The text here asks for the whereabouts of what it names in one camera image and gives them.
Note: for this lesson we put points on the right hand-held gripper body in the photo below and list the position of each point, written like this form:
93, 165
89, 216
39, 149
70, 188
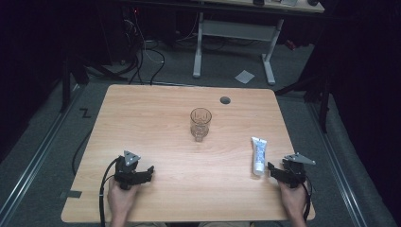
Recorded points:
294, 171

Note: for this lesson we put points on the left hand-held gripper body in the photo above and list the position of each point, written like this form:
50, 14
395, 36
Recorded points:
126, 171

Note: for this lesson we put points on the person's leg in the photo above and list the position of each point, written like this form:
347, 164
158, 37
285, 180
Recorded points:
148, 224
225, 224

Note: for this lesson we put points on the black table grommet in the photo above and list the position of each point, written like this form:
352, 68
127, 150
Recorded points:
225, 100

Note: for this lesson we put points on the person's left hand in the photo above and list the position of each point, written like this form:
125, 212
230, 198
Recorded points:
121, 200

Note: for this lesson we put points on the red object under desk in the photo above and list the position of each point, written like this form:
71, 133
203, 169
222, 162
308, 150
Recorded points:
290, 44

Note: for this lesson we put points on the black metal stand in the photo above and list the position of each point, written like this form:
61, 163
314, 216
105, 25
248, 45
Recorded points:
65, 88
324, 104

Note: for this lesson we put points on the metal floor rail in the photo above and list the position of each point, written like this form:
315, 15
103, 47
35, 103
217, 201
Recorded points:
340, 179
31, 165

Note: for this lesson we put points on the grey tape piece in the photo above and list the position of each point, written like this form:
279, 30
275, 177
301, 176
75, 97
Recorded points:
72, 194

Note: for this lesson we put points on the person's right hand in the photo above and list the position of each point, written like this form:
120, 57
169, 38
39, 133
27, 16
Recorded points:
293, 198

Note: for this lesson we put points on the white-framed wooden desk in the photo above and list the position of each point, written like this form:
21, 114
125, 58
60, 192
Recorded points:
236, 31

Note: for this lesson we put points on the grey paper sheet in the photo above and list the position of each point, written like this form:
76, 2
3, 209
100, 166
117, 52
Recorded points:
244, 76

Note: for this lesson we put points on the clear glass cup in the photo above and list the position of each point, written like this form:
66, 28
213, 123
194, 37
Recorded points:
200, 123

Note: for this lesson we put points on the white toothpaste tube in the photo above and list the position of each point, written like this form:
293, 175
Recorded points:
259, 154

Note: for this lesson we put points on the person's left leg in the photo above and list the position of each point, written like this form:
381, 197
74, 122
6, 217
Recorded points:
148, 224

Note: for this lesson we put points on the person's right leg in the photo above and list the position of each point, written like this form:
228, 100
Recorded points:
225, 224

